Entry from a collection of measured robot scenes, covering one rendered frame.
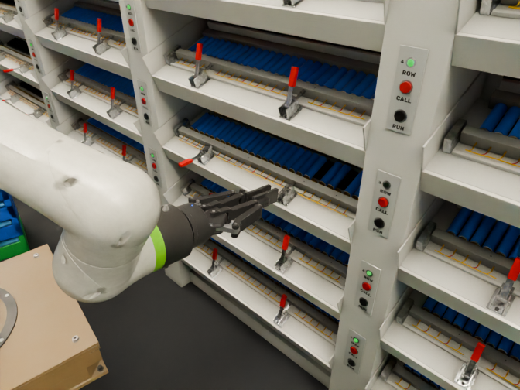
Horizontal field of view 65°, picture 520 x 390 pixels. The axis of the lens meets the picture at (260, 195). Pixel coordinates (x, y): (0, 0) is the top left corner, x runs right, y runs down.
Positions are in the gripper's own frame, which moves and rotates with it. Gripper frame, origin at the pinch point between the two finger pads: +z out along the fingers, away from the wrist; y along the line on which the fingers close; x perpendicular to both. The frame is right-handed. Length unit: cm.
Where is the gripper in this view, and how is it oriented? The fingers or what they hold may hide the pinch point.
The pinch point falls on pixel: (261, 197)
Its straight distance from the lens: 81.5
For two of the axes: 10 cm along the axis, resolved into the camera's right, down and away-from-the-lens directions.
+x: 1.1, -8.9, -4.4
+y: 7.3, 3.7, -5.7
